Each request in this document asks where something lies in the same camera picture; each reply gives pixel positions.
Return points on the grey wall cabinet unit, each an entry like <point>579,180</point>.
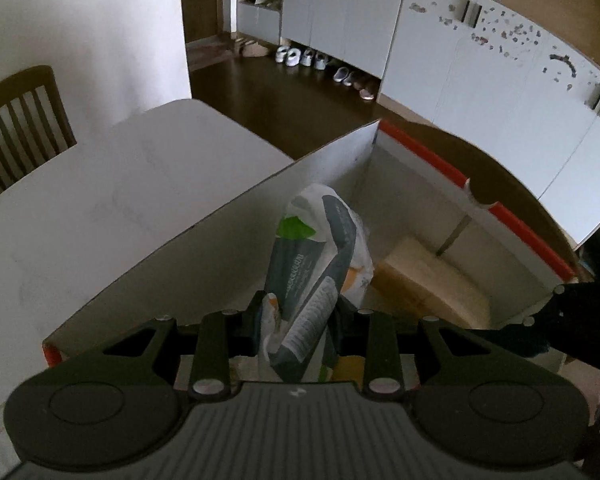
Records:
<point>480,85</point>

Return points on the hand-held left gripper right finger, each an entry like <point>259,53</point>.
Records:
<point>380,350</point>

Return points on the tan block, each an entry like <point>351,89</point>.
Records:
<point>430,280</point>

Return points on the grey white tissue pack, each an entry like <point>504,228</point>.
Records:
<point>310,270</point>

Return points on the row of shoes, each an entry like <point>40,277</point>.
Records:
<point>305,57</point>

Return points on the red cardboard box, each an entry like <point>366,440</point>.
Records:
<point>205,240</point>

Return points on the wooden slat-back chair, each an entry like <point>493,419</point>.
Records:
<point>20,85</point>

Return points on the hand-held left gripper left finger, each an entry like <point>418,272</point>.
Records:
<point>212,350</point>

